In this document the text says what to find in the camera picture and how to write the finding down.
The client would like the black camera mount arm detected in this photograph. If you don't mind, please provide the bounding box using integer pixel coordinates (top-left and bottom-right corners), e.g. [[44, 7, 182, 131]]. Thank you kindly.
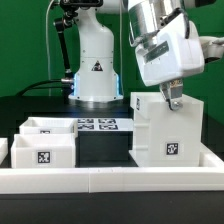
[[53, 0, 104, 88]]

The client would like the white drawer cabinet box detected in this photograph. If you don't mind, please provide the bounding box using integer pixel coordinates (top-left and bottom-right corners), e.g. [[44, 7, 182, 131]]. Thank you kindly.
[[129, 92, 204, 167]]

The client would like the white drawer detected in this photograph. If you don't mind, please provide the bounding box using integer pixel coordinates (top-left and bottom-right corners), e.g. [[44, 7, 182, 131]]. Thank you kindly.
[[19, 117, 78, 134], [11, 134, 76, 168]]

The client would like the white marker tag plate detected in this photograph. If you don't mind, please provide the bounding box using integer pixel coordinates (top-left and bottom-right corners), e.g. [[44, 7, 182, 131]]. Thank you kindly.
[[78, 118, 133, 131]]

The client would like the black cable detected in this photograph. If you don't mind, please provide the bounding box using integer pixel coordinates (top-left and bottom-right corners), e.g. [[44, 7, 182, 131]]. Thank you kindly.
[[14, 79, 74, 98]]

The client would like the white front fence wall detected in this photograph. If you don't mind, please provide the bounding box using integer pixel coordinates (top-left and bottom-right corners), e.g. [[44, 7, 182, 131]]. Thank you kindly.
[[0, 167, 224, 194]]

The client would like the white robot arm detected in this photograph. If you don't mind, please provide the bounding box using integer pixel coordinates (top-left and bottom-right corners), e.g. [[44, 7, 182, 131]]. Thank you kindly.
[[74, 0, 224, 110]]

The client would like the white fence wall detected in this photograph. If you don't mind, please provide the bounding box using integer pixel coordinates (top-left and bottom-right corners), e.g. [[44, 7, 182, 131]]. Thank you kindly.
[[0, 138, 8, 165], [0, 167, 224, 194], [199, 144, 224, 168]]

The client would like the white thin cable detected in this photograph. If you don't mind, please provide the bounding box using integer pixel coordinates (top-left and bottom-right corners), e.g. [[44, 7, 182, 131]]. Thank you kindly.
[[45, 0, 56, 97]]

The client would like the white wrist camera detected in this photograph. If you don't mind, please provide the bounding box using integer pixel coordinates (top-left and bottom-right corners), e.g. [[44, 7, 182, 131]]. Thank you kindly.
[[199, 36, 224, 63]]

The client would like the white front drawer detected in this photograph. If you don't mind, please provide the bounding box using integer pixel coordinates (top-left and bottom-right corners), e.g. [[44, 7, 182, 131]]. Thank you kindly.
[[11, 134, 76, 168]]

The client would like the white right fence wall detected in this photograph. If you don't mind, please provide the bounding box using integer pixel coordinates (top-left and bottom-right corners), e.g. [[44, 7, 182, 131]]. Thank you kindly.
[[199, 144, 224, 168]]

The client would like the white left fence wall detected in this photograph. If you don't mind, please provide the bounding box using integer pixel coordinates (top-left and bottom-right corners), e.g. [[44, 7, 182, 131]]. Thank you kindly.
[[0, 138, 8, 165]]

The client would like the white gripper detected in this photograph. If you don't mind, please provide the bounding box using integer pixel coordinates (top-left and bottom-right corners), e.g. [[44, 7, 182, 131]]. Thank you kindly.
[[135, 14, 205, 111]]

